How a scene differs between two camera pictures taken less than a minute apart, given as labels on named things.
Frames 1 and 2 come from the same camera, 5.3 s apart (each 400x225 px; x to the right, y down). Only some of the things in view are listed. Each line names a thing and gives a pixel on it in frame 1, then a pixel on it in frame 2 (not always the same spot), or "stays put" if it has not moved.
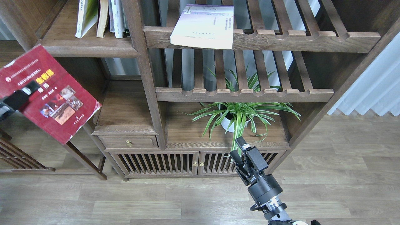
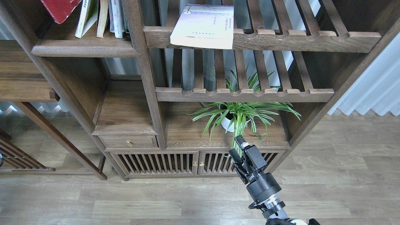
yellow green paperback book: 87,17 stays put
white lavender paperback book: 208,26 stays put
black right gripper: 267,187 stays put
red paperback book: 62,106 -> 59,9
